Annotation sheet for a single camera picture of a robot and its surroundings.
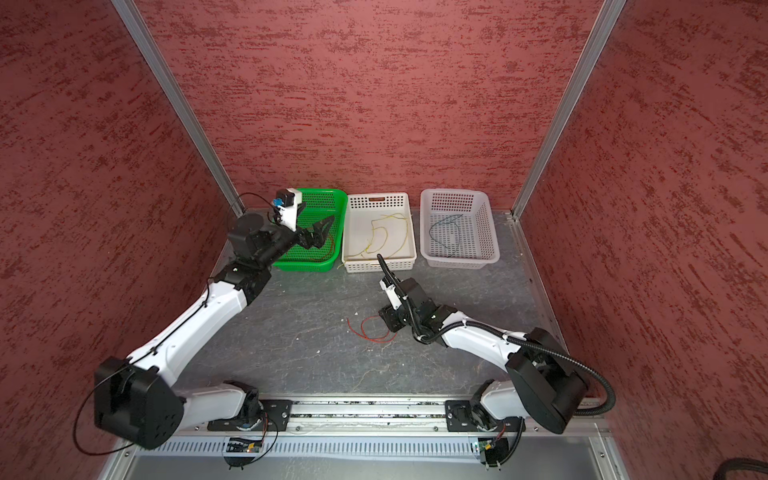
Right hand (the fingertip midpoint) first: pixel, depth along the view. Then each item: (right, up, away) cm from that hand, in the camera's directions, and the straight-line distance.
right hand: (387, 315), depth 86 cm
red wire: (-21, +18, +21) cm, 35 cm away
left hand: (-18, +29, -11) cm, 36 cm away
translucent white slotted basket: (+27, +26, +27) cm, 47 cm away
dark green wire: (+21, +29, +31) cm, 47 cm away
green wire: (+27, +30, +31) cm, 50 cm away
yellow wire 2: (-5, +27, +27) cm, 38 cm away
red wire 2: (-6, -7, +2) cm, 10 cm away
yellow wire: (+7, +26, +27) cm, 39 cm away
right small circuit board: (+28, -30, -13) cm, 43 cm away
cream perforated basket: (-4, +29, +32) cm, 43 cm away
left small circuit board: (-35, -29, -14) cm, 48 cm away
